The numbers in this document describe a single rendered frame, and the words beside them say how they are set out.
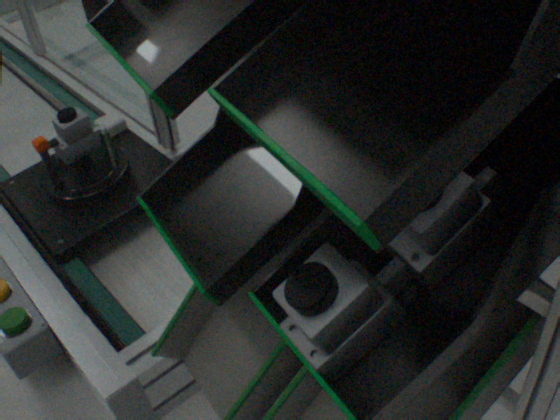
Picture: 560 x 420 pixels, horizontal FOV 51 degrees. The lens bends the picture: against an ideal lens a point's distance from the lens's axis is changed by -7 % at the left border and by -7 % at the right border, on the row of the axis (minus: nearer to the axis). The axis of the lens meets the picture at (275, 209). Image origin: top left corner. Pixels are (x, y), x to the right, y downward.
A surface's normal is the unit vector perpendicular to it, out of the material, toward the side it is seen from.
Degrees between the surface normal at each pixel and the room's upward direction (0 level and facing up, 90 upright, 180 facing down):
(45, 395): 0
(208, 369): 45
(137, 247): 0
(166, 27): 25
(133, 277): 0
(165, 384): 90
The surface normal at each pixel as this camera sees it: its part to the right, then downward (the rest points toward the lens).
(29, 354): 0.65, 0.45
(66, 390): -0.11, -0.75
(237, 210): -0.45, -0.51
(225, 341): -0.68, -0.24
